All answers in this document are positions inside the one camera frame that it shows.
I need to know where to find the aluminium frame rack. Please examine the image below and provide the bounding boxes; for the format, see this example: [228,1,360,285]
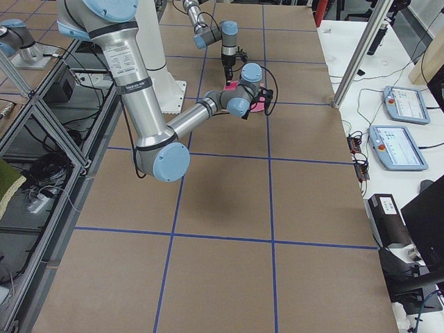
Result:
[1,41,121,332]

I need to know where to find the aluminium frame post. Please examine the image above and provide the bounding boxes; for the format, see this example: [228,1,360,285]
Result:
[332,0,393,109]

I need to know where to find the black monitor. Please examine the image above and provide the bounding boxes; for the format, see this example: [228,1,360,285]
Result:
[401,176,443,268]

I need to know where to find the lower teach pendant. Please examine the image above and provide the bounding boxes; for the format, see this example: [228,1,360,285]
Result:
[368,126,429,171]

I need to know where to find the upper teach pendant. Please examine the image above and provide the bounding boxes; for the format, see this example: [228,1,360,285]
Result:
[383,86,430,125]

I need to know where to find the black power adapter box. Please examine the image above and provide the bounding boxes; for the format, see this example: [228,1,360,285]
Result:
[50,73,76,102]

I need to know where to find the green cloth with fringe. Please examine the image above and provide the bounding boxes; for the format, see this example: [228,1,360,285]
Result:
[0,159,26,217]

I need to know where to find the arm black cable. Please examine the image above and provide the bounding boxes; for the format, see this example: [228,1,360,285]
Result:
[194,12,226,35]
[259,65,278,116]

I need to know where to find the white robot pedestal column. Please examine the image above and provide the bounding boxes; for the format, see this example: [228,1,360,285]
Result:
[135,0,187,114]

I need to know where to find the pink towel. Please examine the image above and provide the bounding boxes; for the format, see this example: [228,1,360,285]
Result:
[223,80,268,112]

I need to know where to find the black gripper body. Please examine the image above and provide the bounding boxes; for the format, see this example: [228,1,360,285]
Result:
[256,87,274,112]
[221,47,248,71]

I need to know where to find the white power strip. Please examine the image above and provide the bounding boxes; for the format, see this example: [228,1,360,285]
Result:
[27,194,49,214]

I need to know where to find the black box with label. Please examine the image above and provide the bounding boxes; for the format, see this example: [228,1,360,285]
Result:
[367,194,411,248]

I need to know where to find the teach pendant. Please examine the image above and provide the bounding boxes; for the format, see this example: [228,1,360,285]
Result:
[368,126,429,171]
[383,86,430,125]

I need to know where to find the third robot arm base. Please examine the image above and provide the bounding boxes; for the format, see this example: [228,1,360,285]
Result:
[1,19,49,70]

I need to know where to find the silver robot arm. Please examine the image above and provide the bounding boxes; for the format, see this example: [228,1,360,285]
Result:
[57,1,275,182]
[182,0,248,86]

